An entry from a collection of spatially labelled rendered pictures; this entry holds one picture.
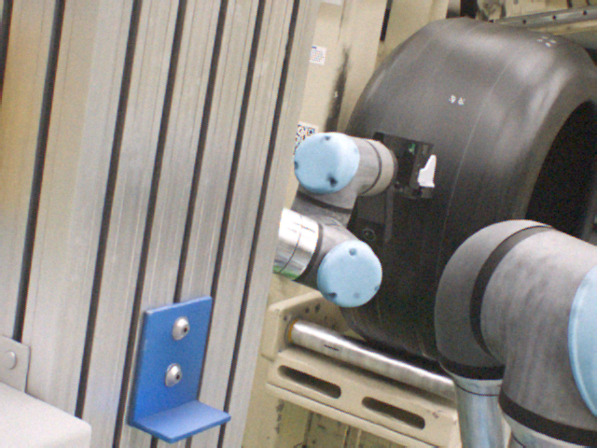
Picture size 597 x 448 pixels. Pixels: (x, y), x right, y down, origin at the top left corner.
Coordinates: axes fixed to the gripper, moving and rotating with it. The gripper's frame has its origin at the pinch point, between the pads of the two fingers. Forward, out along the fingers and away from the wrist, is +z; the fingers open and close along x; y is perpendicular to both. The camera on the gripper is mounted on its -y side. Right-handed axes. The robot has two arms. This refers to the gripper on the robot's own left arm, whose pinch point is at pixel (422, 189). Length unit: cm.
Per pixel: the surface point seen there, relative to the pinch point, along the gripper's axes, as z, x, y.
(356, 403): 17.3, 9.1, -39.1
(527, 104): 8.8, -9.6, 16.1
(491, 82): 7.9, -3.4, 18.0
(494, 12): 58, 18, 34
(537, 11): 58, 9, 36
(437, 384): 18.6, -3.6, -31.5
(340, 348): 18.6, 15.2, -31.4
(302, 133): 22.1, 34.0, 2.6
